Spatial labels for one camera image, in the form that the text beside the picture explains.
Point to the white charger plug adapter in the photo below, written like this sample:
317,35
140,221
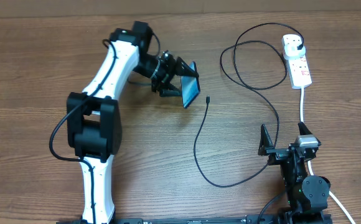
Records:
291,52

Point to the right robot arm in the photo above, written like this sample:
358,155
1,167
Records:
307,194

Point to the blue Galaxy smartphone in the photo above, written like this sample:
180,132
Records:
190,88

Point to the white power strip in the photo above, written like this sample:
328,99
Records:
298,69

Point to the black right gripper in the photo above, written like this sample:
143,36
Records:
278,155

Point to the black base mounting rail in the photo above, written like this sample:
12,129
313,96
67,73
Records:
249,219

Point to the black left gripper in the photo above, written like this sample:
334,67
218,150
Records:
178,67

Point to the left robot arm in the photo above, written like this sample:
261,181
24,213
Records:
94,125

